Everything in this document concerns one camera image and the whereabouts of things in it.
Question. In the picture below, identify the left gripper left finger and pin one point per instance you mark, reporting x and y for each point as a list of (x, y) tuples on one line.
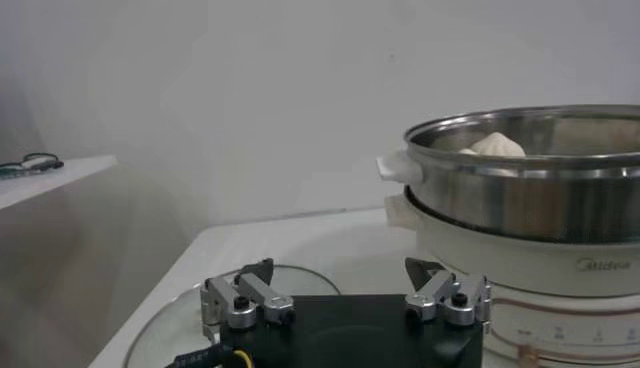
[(250, 295)]

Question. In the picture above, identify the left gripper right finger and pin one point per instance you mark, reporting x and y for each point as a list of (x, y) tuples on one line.
[(445, 295)]

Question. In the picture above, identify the round glass pot lid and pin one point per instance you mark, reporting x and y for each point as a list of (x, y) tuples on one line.
[(165, 330)]

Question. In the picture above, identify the white steamed baozi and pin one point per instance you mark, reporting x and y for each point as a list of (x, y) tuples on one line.
[(499, 145)]

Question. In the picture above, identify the perforated steel steamer basket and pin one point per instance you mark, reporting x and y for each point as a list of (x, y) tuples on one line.
[(525, 200)]

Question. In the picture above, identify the white electric cooker base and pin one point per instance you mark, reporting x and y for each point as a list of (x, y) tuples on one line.
[(540, 300)]

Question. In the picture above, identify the white side table with tools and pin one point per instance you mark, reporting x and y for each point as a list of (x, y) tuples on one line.
[(55, 180)]

